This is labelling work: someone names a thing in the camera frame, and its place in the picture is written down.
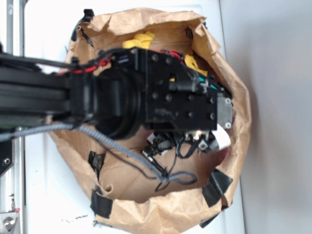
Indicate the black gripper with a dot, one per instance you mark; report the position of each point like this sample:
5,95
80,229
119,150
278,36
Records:
180,99

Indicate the black tape inner left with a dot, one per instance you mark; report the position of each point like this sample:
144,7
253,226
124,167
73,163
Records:
96,161

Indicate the black tape bottom left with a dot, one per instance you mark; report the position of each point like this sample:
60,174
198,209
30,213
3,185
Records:
101,205

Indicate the aluminium frame rail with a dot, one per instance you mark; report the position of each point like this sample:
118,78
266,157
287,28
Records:
12,182

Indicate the black tape bottom right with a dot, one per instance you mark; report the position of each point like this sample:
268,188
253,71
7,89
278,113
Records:
216,187

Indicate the black mounting plate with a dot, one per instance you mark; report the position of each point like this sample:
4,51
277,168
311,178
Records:
6,156

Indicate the brown paper bag tray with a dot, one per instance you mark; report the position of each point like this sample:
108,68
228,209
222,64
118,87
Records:
137,207

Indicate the yellow terry cloth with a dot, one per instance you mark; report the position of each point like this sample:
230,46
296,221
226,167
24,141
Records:
144,40

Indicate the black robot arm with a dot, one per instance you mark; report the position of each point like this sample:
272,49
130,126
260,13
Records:
118,92

